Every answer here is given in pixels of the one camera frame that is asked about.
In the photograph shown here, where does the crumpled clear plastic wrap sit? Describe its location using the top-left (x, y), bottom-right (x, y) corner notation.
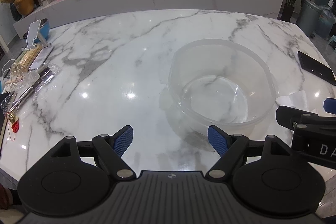
top-left (34, 63), bottom-right (62, 84)

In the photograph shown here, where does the grey trash can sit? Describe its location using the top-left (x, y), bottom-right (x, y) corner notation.
top-left (295, 0), bottom-right (323, 37)

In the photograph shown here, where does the clear plastic bowl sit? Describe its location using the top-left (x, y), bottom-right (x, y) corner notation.
top-left (160, 39), bottom-right (280, 135)

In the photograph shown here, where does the white cloth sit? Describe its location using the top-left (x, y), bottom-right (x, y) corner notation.
top-left (274, 90), bottom-right (315, 112)

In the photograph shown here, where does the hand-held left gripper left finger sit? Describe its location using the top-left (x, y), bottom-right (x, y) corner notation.
top-left (51, 125), bottom-right (137, 180)

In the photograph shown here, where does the white paper booklet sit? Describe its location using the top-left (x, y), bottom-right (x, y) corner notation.
top-left (30, 46), bottom-right (54, 69)

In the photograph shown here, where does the red charm with gold bell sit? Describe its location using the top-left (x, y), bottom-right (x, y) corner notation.
top-left (7, 112), bottom-right (23, 135)

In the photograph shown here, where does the silver wrapped utensil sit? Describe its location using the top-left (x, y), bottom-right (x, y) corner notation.
top-left (9, 77), bottom-right (42, 112)

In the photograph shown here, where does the golden vase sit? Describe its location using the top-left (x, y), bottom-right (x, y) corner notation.
top-left (14, 0), bottom-right (36, 17)

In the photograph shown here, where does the white cable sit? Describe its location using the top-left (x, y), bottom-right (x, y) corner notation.
top-left (1, 59), bottom-right (32, 88)

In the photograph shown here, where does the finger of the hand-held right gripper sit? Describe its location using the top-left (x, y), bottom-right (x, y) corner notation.
top-left (323, 97), bottom-right (336, 115)
top-left (276, 105), bottom-right (336, 132)

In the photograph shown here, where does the white phone stand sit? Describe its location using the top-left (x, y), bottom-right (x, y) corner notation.
top-left (23, 19), bottom-right (53, 50)

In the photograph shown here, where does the black smartphone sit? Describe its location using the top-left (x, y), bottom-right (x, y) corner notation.
top-left (297, 51), bottom-right (336, 86)

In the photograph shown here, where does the blue bowl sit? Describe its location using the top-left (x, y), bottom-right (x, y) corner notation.
top-left (26, 18), bottom-right (51, 42)

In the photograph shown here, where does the wooden box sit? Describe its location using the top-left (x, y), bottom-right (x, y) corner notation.
top-left (10, 44), bottom-right (44, 72)

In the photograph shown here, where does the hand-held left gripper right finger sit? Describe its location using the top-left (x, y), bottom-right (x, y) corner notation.
top-left (206, 125), bottom-right (292, 180)

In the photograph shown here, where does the bin with plastic bag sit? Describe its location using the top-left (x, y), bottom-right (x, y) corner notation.
top-left (318, 5), bottom-right (336, 39)

